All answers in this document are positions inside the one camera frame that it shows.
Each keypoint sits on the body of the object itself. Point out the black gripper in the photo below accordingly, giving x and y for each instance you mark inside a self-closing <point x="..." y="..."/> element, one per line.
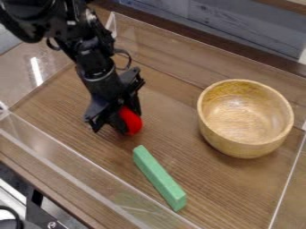
<point x="112" y="91"/>

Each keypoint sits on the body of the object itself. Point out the red plush strawberry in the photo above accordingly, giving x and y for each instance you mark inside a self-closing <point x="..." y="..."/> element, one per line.
<point x="133" y="121"/>

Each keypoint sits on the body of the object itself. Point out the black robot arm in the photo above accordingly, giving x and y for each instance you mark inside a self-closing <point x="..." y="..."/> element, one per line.
<point x="67" y="24"/>

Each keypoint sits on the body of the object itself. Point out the green rectangular block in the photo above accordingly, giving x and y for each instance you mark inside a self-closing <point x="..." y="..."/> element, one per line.
<point x="159" y="178"/>

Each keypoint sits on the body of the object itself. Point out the wooden bowl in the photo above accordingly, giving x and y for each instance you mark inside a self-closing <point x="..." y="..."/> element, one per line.
<point x="245" y="118"/>

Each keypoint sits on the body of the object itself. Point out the clear acrylic front wall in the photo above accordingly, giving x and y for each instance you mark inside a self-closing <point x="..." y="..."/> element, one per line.
<point x="90" y="192"/>

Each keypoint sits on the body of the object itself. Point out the clear acrylic corner bracket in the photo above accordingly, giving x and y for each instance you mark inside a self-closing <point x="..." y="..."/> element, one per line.
<point x="111" y="25"/>

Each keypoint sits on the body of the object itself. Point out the black metal table frame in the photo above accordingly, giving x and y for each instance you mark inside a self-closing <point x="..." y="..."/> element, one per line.
<point x="36" y="215"/>

